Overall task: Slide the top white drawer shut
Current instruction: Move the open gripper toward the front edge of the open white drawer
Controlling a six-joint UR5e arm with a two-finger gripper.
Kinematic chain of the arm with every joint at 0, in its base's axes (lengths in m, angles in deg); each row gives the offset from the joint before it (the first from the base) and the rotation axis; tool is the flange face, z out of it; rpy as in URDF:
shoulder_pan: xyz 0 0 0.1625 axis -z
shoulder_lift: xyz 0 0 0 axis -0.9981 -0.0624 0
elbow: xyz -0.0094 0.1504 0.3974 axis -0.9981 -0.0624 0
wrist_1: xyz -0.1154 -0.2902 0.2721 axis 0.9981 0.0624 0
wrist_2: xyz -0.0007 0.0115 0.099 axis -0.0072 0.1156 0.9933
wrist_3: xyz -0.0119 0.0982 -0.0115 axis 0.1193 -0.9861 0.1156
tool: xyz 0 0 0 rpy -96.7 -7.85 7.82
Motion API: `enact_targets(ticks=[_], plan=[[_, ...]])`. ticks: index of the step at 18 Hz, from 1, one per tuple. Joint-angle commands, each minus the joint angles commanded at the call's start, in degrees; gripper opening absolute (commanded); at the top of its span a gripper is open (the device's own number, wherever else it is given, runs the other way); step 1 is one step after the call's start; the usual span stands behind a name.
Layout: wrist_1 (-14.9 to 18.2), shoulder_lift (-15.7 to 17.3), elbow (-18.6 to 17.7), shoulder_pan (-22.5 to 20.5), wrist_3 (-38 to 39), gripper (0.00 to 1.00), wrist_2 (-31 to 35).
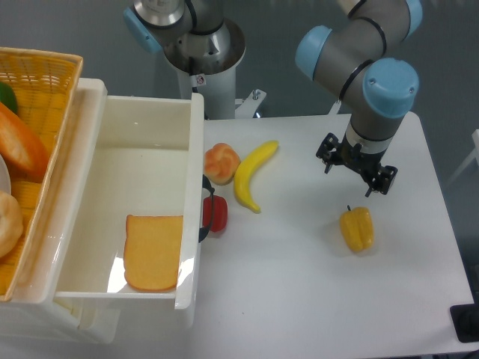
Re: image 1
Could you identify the white top drawer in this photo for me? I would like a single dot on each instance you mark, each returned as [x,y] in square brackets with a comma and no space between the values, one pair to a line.
[147,161]

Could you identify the red bell pepper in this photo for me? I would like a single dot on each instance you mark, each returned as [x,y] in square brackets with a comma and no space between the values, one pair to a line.
[215,213]

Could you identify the yellow woven basket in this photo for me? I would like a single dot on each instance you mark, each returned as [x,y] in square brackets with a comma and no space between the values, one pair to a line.
[44,84]

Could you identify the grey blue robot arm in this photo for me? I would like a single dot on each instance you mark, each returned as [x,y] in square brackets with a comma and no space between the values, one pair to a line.
[352,64]

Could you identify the black device at edge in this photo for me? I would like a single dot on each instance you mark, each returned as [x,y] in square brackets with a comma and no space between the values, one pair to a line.
[465,320]

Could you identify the yellow banana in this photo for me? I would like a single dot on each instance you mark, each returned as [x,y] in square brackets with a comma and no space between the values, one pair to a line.
[246,170]

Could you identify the toast bread slice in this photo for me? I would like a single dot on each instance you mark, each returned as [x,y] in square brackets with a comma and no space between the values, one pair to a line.
[151,253]

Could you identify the yellow bell pepper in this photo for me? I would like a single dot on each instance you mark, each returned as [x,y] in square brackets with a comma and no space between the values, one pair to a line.
[357,228]

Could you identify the white drawer cabinet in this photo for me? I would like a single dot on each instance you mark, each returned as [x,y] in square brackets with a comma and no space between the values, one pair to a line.
[35,310]

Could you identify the orange baguette bread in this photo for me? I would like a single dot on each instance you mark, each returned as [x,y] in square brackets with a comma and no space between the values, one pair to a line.
[22,147]

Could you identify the white frame at right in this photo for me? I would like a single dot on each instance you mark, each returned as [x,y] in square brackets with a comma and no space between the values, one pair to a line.
[472,157]

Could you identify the pale round bun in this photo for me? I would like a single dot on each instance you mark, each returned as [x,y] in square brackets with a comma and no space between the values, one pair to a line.
[11,222]

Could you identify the green vegetable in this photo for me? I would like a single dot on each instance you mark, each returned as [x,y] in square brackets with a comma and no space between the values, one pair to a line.
[8,97]

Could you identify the round bread roll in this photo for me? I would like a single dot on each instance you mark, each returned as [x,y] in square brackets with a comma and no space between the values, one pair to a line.
[221,163]

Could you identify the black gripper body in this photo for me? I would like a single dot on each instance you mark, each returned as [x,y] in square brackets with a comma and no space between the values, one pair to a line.
[367,166]

